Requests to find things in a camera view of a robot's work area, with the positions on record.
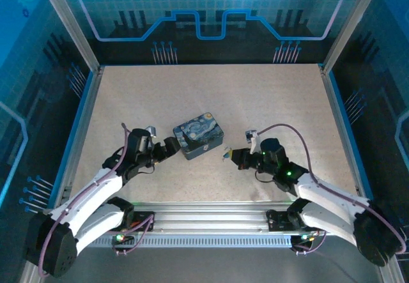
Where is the aluminium table side rail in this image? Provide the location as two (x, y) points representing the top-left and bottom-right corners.
(54, 66), (105, 209)
(318, 64), (368, 207)

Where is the small circuit board with LED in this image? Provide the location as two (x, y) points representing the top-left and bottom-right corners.
(292, 234), (316, 247)
(113, 233), (135, 247)

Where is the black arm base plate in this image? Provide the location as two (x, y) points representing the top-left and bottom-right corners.
(266, 209), (298, 232)
(127, 211), (157, 232)

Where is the slotted aluminium cable duct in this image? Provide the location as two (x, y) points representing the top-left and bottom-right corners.
(86, 235), (295, 249)

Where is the starry night tin box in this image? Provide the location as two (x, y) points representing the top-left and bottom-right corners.
(173, 112), (225, 161)

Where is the wide aluminium frame rail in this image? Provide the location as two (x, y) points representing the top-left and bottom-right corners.
(40, 201), (386, 234)

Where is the aluminium frame post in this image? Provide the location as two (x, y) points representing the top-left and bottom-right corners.
(35, 0), (102, 73)
(319, 0), (383, 73)

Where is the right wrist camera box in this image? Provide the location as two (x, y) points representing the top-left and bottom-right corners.
(245, 129), (260, 155)

